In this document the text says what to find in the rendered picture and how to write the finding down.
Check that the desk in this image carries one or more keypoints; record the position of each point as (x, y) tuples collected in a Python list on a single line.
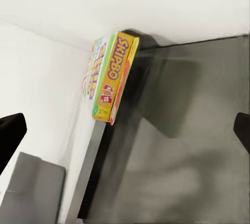
[(171, 156)]

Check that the toy box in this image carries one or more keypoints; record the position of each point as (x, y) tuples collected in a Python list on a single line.
[(34, 191)]

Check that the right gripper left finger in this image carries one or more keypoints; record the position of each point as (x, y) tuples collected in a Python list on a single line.
[(12, 130)]

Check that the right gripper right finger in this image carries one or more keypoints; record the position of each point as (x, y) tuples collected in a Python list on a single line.
[(242, 129)]

